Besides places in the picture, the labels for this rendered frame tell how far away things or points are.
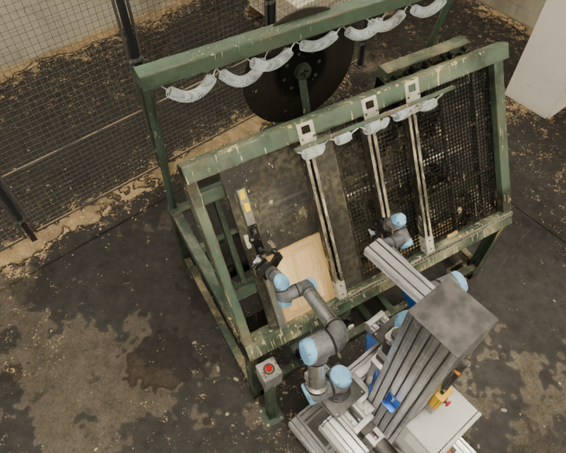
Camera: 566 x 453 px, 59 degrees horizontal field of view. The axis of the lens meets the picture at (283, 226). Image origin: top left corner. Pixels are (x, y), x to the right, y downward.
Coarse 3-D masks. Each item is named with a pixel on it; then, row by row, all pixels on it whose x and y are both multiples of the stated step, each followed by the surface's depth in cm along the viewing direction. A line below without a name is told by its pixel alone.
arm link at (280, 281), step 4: (272, 272) 255; (276, 272) 253; (280, 272) 253; (272, 276) 253; (276, 276) 251; (280, 276) 249; (284, 276) 250; (272, 280) 252; (276, 280) 249; (280, 280) 248; (284, 280) 249; (288, 280) 250; (276, 284) 249; (280, 284) 248; (284, 284) 249; (288, 284) 251; (276, 288) 252; (280, 288) 249; (284, 288) 250
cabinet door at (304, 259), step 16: (304, 240) 301; (320, 240) 307; (272, 256) 295; (288, 256) 300; (304, 256) 305; (320, 256) 310; (288, 272) 304; (304, 272) 309; (320, 272) 314; (320, 288) 318; (304, 304) 316; (288, 320) 315
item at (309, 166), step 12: (312, 120) 269; (300, 132) 268; (312, 132) 271; (300, 144) 277; (300, 156) 284; (312, 168) 285; (312, 180) 285; (312, 192) 290; (312, 204) 297; (324, 204) 294; (324, 216) 297; (324, 228) 299; (324, 240) 302; (324, 252) 310; (336, 252) 308; (336, 264) 312; (336, 276) 314; (336, 288) 317
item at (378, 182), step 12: (372, 96) 281; (372, 108) 283; (360, 120) 292; (384, 120) 275; (360, 132) 297; (372, 144) 298; (372, 156) 298; (372, 168) 302; (372, 180) 308; (384, 180) 307; (372, 192) 314; (384, 192) 310; (384, 204) 315; (384, 216) 315
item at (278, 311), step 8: (240, 200) 273; (248, 200) 275; (240, 208) 278; (248, 216) 278; (248, 224) 280; (248, 232) 284; (256, 256) 291; (264, 256) 291; (264, 280) 297; (272, 288) 300; (272, 296) 301; (272, 304) 303; (280, 312) 308; (280, 320) 310
